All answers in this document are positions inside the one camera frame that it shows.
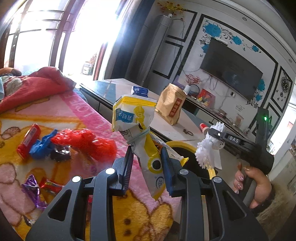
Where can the red white paper cup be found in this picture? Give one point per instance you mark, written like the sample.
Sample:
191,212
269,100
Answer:
204,128

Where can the white vase red flowers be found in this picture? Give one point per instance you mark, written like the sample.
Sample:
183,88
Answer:
192,87

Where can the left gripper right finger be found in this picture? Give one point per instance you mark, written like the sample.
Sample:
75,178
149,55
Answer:
208,202

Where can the grey coffee table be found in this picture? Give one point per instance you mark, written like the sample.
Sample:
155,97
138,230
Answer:
113,99

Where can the red cylindrical wrapper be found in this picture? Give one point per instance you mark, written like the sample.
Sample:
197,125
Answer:
29,139

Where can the white tv cabinet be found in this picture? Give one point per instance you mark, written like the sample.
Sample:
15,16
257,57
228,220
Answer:
209,116

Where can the red picture box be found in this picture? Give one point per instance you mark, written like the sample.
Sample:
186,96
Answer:
206,98

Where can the blue tissue pack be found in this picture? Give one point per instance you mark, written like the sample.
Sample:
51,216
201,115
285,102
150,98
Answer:
139,91

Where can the blue plastic bag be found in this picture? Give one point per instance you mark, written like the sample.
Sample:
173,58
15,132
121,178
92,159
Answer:
42,148

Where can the black wall television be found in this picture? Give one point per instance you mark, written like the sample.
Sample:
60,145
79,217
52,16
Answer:
231,68

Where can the yellow rimmed trash bin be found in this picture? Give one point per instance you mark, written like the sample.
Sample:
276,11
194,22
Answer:
188,152

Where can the grey standing air conditioner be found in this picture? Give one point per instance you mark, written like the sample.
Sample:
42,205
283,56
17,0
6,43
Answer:
147,47

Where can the right hand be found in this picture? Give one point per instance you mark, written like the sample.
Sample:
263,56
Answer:
263,187

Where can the white paper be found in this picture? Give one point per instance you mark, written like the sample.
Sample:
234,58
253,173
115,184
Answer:
208,150

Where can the white yellow milk carton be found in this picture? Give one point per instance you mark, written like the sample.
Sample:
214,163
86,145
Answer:
141,138

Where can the purple candy wrapper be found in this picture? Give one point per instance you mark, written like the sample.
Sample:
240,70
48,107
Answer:
32,190

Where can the red plastic bag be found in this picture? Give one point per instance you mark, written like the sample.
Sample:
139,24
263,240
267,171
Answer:
85,141

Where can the red quilt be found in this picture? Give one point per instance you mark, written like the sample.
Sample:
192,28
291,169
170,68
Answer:
19,90

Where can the red snack wrapper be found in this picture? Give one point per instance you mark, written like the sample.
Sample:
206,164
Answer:
50,186

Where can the brown paper bag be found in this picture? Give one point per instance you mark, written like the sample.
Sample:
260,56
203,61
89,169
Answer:
170,103

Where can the dark snack wrapper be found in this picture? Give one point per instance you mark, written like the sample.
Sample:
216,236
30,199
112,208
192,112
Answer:
60,153

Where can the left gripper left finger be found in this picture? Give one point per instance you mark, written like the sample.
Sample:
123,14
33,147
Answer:
65,216

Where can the dark blue curtain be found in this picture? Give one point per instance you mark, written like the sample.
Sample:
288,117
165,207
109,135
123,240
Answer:
130,38

